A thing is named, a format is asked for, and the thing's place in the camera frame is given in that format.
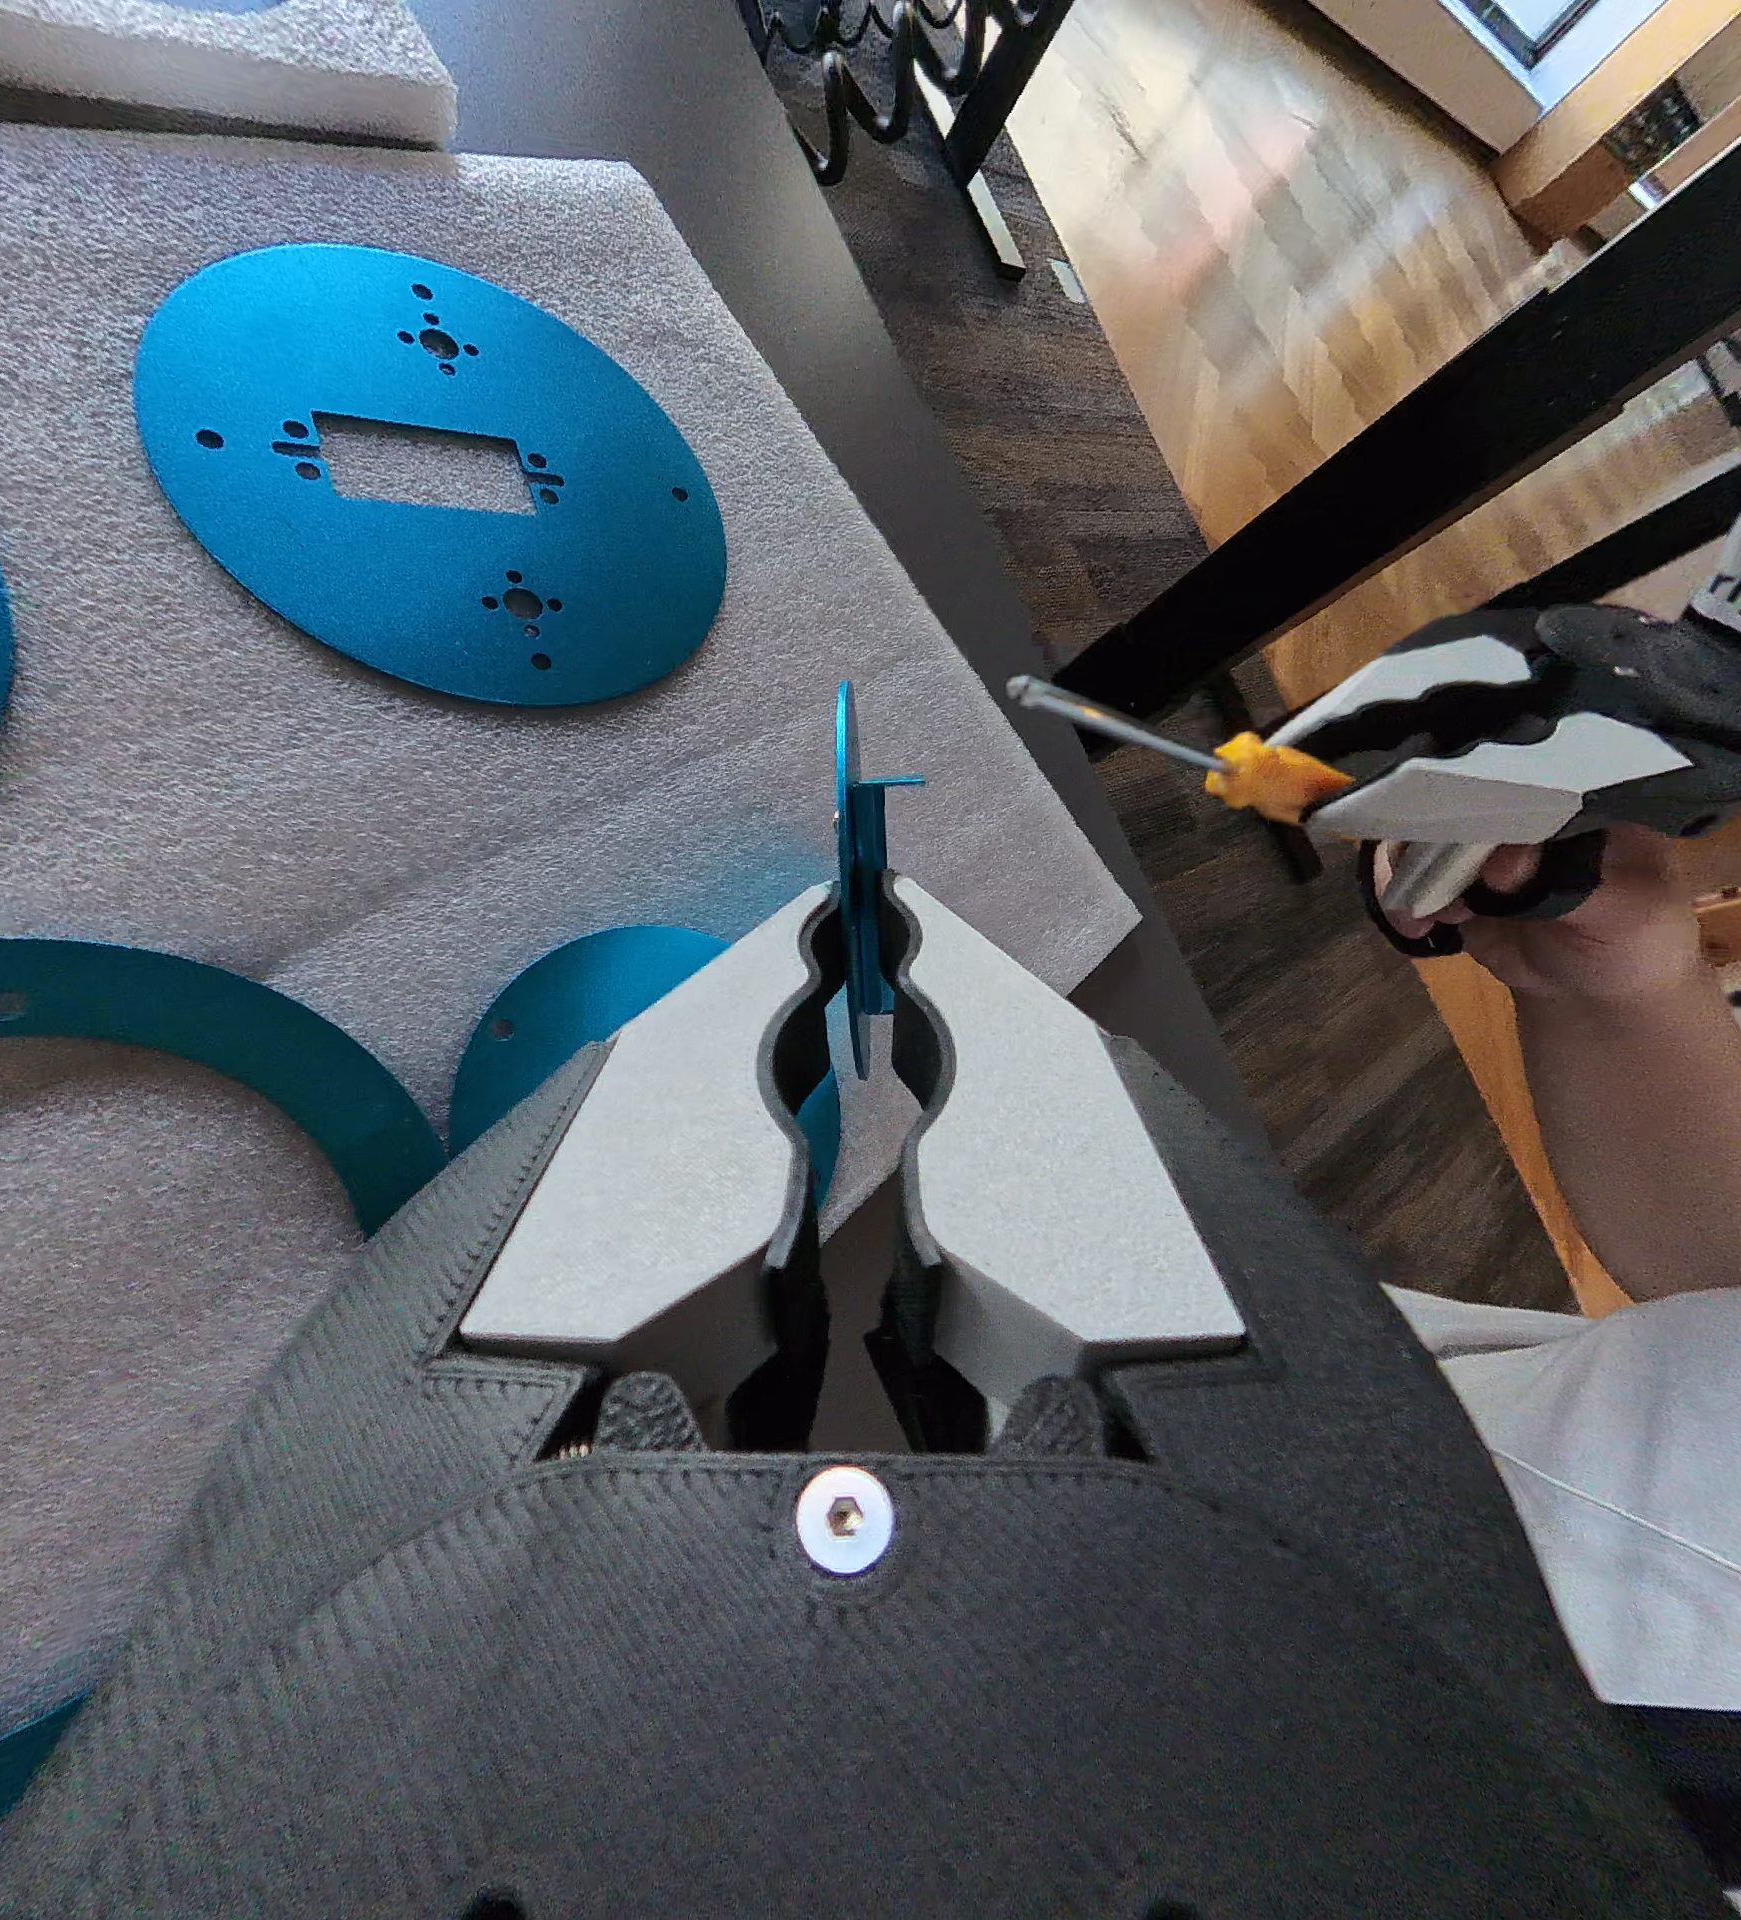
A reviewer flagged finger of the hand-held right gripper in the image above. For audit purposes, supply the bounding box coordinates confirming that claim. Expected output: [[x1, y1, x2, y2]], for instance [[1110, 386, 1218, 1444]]
[[1299, 712, 1702, 847], [1258, 635, 1547, 782]]

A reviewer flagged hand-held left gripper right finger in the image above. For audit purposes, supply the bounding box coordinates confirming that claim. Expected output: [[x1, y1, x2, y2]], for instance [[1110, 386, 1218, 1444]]
[[885, 878, 1249, 1448]]

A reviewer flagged person's right forearm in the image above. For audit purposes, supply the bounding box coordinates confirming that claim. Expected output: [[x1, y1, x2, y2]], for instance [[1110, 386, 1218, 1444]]
[[1506, 959, 1741, 1310]]

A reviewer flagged yellow handled screwdriver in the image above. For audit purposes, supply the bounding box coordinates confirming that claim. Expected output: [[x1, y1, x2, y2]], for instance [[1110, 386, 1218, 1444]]
[[1010, 674, 1360, 826]]

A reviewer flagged blue perforated mounting disc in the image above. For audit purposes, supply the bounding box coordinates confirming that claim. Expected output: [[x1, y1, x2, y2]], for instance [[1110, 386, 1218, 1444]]
[[829, 683, 904, 1081]]

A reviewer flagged white foam sheet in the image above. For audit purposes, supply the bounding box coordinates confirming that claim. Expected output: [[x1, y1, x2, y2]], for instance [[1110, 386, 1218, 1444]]
[[0, 117, 1145, 1780]]

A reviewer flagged small blue metal disc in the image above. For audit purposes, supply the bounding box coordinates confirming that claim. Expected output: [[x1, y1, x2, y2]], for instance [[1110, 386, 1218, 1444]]
[[447, 925, 845, 1202]]

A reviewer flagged black desk leg frame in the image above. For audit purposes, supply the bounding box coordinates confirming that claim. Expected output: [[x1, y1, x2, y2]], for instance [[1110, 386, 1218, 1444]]
[[1049, 83, 1741, 722]]

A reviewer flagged blue disc with rectangular cutout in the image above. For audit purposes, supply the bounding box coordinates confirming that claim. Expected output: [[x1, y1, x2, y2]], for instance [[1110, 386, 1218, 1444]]
[[134, 244, 729, 706]]

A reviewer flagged thick black coiled cable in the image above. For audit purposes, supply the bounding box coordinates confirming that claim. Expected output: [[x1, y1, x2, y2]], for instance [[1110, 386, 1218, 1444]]
[[742, 0, 1052, 188]]

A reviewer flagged person's right hand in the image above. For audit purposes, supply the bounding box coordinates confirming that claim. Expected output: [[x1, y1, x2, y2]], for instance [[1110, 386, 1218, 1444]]
[[1373, 824, 1731, 1001]]

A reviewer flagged white foam frame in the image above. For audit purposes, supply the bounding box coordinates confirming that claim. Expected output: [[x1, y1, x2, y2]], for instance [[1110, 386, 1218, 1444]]
[[0, 0, 459, 152]]

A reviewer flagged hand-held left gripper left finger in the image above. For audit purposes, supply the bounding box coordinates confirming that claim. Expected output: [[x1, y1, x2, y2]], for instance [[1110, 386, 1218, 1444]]
[[458, 883, 837, 1448]]

